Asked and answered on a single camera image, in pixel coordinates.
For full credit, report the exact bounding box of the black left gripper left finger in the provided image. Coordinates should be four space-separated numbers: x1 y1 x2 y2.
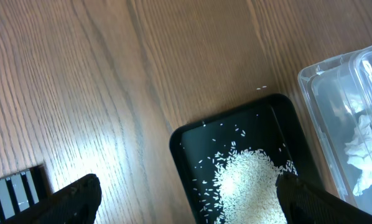
4 174 102 224

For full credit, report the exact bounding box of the black food waste tray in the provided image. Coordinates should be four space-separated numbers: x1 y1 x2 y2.
169 93 325 223

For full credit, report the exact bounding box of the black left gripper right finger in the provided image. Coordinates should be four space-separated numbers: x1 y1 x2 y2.
276 174 372 224

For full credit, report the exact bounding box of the white rice pile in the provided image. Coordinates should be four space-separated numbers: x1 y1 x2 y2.
213 149 297 223

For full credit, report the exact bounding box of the clear plastic waste bin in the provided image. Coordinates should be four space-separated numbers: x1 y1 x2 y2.
298 45 372 215

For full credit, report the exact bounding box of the white tissue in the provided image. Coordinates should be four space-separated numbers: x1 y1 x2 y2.
344 115 372 196

